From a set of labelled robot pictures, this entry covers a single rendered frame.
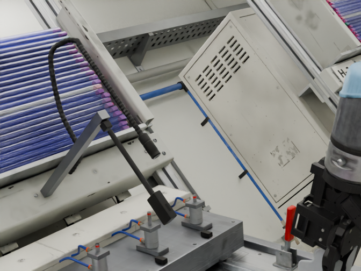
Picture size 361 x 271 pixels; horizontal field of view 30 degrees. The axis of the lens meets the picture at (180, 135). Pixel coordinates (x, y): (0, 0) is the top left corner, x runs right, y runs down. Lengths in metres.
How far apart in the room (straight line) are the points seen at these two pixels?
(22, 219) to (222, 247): 0.33
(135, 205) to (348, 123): 0.48
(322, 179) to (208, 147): 2.73
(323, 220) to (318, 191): 0.04
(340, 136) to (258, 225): 2.69
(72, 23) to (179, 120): 2.27
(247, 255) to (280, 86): 0.92
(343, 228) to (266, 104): 1.15
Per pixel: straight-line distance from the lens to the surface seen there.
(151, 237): 1.07
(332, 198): 0.97
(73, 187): 1.19
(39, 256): 1.08
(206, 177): 3.53
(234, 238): 1.16
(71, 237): 1.13
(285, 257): 1.14
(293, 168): 2.08
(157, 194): 0.95
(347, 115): 0.89
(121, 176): 1.25
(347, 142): 0.90
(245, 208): 3.58
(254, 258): 1.18
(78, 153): 1.05
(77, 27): 1.40
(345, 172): 0.91
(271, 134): 2.09
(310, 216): 0.97
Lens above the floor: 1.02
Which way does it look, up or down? 14 degrees up
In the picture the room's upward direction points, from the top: 35 degrees counter-clockwise
